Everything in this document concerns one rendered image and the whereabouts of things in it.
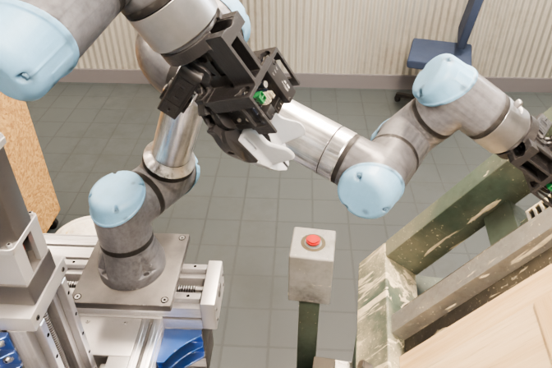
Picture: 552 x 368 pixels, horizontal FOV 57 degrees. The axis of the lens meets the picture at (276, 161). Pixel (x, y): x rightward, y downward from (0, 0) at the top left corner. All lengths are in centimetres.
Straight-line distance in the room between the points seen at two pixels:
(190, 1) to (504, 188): 99
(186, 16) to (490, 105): 43
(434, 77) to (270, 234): 216
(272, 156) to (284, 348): 180
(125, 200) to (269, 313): 147
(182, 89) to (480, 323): 79
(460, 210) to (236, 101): 93
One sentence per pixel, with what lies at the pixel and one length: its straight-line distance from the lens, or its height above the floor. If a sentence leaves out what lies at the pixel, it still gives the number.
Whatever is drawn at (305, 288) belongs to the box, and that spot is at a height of 81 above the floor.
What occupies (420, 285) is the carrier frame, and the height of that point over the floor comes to 79.
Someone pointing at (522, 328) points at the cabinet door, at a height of 115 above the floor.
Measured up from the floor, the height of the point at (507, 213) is 113.
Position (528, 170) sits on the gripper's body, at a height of 150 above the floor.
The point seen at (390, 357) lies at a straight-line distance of 124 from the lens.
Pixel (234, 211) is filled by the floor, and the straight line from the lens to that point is 293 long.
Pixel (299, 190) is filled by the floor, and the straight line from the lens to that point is 307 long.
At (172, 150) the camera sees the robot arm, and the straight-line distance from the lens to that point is 107.
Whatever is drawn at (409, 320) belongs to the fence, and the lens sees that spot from 125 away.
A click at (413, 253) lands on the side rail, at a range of 143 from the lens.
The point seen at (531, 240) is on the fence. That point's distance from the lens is 109.
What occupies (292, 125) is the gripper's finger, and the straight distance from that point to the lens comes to 58.
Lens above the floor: 192
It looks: 35 degrees down
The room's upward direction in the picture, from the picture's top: straight up
